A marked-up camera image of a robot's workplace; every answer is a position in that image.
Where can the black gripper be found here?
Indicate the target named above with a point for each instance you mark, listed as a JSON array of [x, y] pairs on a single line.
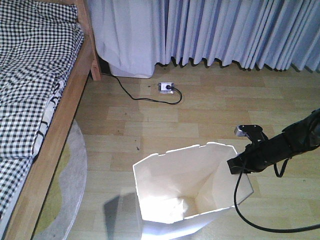
[[255, 158]]

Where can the white trash bin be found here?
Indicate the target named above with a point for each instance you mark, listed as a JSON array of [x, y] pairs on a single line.
[[181, 191]]

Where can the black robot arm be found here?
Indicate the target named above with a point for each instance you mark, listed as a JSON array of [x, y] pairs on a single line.
[[296, 139]]

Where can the floor power socket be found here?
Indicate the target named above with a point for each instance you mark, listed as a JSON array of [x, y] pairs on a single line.
[[166, 87]]

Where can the white appliance under curtain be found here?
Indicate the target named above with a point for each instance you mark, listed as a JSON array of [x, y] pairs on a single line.
[[141, 72]]

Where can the light blue curtain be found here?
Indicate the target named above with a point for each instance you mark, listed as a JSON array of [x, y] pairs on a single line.
[[254, 33]]

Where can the round grey yellow rug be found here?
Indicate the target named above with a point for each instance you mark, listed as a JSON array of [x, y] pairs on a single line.
[[66, 191]]

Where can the black white checkered bedding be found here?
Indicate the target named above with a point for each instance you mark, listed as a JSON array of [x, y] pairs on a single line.
[[39, 44]]

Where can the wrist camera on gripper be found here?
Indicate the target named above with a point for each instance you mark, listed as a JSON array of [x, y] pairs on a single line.
[[253, 132]]

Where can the wooden bed frame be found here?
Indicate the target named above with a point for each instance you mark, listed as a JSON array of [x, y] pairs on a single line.
[[27, 210]]

